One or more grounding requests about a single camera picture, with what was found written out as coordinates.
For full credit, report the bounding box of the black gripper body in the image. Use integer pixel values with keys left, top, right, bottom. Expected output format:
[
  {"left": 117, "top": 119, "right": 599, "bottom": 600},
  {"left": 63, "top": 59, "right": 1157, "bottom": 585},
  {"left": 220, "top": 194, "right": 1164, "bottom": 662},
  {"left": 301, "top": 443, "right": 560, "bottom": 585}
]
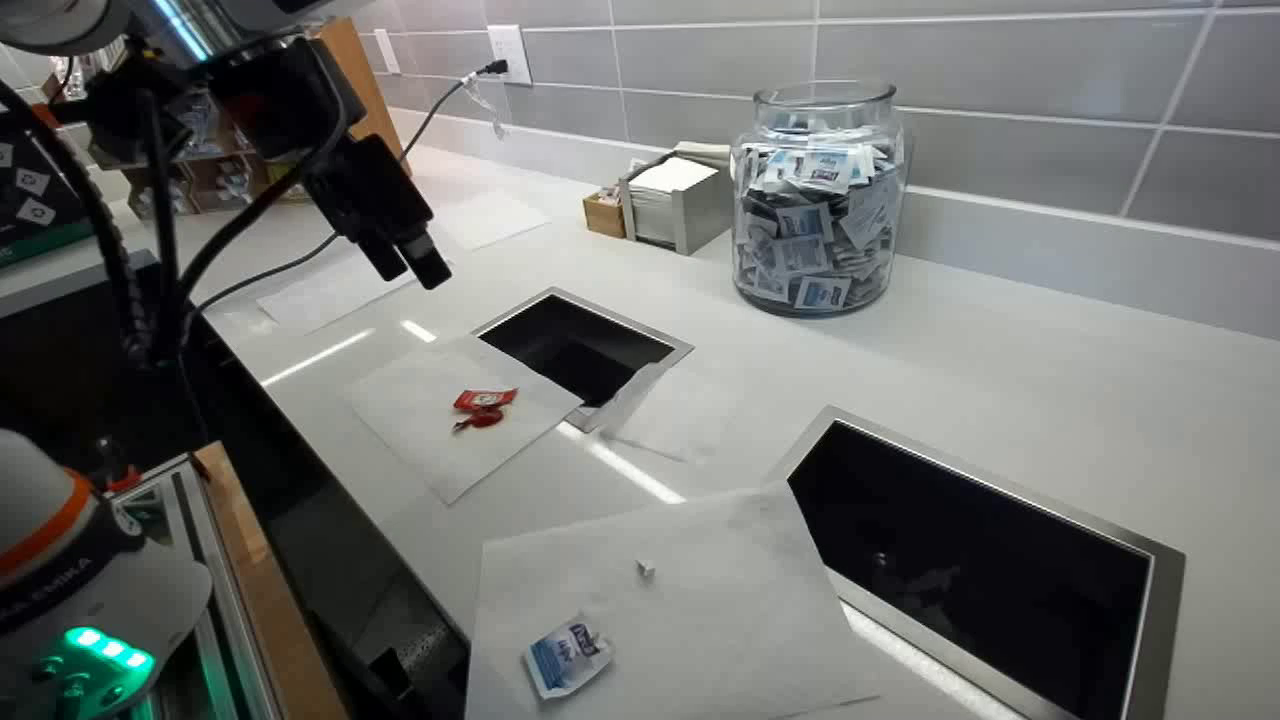
[{"left": 301, "top": 133, "right": 438, "bottom": 259}]

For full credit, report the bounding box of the square white tissue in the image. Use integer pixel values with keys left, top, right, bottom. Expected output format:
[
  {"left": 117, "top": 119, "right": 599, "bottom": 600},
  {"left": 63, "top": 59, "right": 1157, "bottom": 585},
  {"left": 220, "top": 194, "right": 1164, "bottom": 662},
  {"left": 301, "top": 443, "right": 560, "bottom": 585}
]
[{"left": 461, "top": 481, "right": 885, "bottom": 720}]

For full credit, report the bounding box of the white tissue sheet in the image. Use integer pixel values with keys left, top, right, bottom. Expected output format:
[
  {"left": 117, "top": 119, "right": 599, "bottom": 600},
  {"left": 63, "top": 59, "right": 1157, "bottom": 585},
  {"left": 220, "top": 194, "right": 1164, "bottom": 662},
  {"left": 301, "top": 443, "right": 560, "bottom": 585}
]
[
  {"left": 257, "top": 247, "right": 406, "bottom": 340},
  {"left": 584, "top": 364, "right": 730, "bottom": 469},
  {"left": 347, "top": 333, "right": 587, "bottom": 509}
]

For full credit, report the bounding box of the light wooden panel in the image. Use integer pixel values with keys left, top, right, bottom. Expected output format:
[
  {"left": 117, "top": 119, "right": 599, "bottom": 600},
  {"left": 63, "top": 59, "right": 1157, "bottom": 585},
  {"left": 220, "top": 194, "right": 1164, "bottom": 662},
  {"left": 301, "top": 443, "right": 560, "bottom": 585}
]
[{"left": 317, "top": 11, "right": 406, "bottom": 156}]

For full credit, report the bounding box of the red wrapper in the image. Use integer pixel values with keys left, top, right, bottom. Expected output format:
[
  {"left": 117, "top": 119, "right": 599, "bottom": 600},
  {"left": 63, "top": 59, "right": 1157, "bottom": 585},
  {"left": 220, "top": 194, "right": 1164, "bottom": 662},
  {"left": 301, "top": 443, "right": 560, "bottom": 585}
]
[{"left": 449, "top": 382, "right": 520, "bottom": 436}]

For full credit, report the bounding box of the small steel-framed counter opening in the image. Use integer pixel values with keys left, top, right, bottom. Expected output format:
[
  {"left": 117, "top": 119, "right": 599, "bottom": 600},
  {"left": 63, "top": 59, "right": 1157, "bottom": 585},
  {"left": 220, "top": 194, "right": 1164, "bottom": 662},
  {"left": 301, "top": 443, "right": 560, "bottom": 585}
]
[{"left": 473, "top": 279, "right": 695, "bottom": 417}]

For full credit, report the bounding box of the wooden box with packets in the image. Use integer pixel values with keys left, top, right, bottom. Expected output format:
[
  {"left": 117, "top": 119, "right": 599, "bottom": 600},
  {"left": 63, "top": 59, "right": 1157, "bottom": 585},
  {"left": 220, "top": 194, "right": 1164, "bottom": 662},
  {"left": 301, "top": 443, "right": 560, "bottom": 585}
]
[{"left": 578, "top": 184, "right": 631, "bottom": 243}]

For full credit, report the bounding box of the dark board with white tags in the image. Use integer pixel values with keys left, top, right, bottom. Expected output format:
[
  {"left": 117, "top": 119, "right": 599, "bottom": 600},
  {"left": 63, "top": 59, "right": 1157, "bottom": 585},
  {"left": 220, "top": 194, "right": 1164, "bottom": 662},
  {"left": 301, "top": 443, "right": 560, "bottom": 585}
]
[{"left": 0, "top": 124, "right": 96, "bottom": 271}]

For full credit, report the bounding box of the wooden base board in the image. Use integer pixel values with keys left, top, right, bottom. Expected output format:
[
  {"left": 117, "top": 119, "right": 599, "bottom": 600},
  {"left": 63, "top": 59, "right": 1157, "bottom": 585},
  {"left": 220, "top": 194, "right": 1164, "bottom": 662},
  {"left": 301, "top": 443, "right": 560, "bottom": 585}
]
[{"left": 193, "top": 439, "right": 352, "bottom": 720}]

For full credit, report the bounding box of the glass jar with packets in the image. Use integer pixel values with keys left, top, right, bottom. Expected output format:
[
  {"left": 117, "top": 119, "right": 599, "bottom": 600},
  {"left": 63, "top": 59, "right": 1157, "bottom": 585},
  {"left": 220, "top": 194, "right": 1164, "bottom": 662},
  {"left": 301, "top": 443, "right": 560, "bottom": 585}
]
[{"left": 728, "top": 80, "right": 906, "bottom": 318}]

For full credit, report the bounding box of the blue white sachet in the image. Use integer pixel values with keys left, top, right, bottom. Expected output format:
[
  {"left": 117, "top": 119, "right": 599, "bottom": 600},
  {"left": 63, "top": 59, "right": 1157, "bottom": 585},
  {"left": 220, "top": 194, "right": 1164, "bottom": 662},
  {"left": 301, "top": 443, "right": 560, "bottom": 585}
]
[{"left": 516, "top": 611, "right": 616, "bottom": 706}]

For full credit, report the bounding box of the large steel-framed counter opening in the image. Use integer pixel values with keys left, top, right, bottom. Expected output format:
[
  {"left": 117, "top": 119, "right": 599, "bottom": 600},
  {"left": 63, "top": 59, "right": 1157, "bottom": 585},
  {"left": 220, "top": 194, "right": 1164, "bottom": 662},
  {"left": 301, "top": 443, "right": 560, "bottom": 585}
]
[{"left": 775, "top": 400, "right": 1188, "bottom": 720}]

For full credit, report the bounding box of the black power cable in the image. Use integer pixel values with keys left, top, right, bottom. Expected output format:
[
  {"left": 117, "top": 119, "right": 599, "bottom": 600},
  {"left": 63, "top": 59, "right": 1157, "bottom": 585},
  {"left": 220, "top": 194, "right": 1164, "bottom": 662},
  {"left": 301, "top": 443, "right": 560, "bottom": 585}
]
[{"left": 193, "top": 54, "right": 510, "bottom": 318}]

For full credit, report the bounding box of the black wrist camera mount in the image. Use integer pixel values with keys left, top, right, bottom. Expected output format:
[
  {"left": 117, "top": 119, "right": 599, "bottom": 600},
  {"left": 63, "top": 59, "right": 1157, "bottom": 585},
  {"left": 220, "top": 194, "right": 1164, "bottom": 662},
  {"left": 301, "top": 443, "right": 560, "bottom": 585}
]
[{"left": 204, "top": 35, "right": 367, "bottom": 151}]

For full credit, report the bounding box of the white wall switch plate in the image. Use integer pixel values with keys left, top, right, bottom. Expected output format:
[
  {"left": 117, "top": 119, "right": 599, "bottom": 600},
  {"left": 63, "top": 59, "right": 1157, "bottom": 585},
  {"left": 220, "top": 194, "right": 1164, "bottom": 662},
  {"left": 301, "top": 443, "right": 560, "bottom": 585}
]
[{"left": 367, "top": 25, "right": 404, "bottom": 80}]

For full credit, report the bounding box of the white wall outlet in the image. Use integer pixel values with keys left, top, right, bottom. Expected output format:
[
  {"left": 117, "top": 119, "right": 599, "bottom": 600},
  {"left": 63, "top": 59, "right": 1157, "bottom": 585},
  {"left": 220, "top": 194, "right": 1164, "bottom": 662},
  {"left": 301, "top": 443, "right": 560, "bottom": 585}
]
[{"left": 482, "top": 20, "right": 532, "bottom": 86}]

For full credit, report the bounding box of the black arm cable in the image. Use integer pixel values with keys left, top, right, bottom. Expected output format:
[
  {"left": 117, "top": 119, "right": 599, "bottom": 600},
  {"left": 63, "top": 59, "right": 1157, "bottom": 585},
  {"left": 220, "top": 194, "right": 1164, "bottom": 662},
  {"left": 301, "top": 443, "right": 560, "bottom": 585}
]
[{"left": 0, "top": 75, "right": 335, "bottom": 372}]

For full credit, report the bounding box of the aluminium rail frame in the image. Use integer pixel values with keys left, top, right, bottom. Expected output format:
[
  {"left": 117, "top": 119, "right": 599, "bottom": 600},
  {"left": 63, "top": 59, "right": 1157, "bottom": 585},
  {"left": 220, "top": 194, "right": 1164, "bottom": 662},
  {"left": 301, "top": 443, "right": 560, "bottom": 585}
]
[{"left": 117, "top": 451, "right": 291, "bottom": 720}]

